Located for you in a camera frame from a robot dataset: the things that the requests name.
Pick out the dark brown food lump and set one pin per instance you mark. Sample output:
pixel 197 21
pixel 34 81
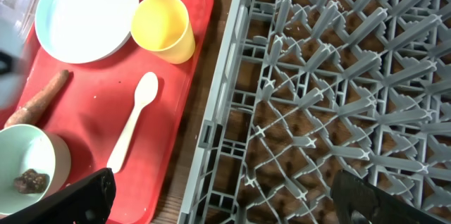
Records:
pixel 31 182

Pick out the grey dishwasher rack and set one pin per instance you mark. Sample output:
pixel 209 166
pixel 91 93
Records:
pixel 305 88

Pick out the white plastic spoon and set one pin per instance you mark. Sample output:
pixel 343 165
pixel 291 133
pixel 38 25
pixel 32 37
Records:
pixel 145 92

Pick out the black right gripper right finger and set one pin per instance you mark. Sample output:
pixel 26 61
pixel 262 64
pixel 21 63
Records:
pixel 357 201

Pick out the light green bowl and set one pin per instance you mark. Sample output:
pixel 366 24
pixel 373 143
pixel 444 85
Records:
pixel 26 147

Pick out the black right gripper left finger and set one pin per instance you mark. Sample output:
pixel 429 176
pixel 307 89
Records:
pixel 88 201

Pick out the light blue plate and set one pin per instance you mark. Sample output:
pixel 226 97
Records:
pixel 83 31

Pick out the yellow plastic cup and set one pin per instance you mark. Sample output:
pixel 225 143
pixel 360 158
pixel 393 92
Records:
pixel 163 28

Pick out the light blue bowl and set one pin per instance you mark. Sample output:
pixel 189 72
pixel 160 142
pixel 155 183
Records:
pixel 13 62

